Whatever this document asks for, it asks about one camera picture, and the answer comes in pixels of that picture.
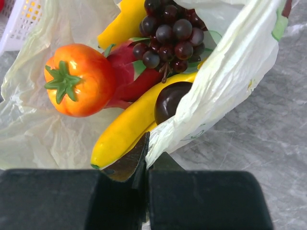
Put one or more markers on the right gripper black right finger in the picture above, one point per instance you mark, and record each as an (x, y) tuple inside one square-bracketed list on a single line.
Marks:
[(182, 199)]

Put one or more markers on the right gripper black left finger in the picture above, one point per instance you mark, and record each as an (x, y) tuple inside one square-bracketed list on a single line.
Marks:
[(45, 199)]

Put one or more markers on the yellow fake banana bunch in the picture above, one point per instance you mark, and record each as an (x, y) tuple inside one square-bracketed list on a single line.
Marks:
[(124, 131)]

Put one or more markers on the dark purple fake plum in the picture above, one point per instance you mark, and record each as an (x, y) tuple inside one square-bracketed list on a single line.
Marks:
[(168, 100)]

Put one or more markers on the pink fake dragon fruit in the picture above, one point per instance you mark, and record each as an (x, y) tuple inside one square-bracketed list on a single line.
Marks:
[(133, 78)]

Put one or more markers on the orange fake persimmon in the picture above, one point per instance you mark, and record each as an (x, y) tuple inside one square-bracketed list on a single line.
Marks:
[(80, 81)]

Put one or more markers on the dark purple fake grapes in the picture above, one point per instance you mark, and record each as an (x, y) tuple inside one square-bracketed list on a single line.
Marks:
[(174, 38)]

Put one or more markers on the yellow fake mango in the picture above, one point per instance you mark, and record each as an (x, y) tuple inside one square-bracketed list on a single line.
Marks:
[(125, 25)]

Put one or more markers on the red fake apple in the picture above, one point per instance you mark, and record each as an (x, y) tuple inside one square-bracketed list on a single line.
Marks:
[(2, 2)]

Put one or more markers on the white plastic basket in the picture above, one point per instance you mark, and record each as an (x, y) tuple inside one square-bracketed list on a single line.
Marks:
[(17, 19)]

